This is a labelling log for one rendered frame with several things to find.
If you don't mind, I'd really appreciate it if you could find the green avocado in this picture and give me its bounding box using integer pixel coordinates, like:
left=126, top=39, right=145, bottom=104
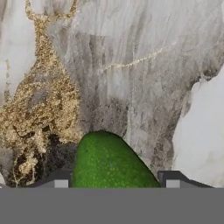
left=71, top=129, right=162, bottom=189

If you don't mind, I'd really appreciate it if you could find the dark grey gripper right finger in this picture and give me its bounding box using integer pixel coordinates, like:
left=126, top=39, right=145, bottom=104
left=157, top=170, right=214, bottom=189

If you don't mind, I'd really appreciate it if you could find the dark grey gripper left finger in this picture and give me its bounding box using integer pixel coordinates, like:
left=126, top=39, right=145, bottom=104
left=26, top=168, right=73, bottom=189

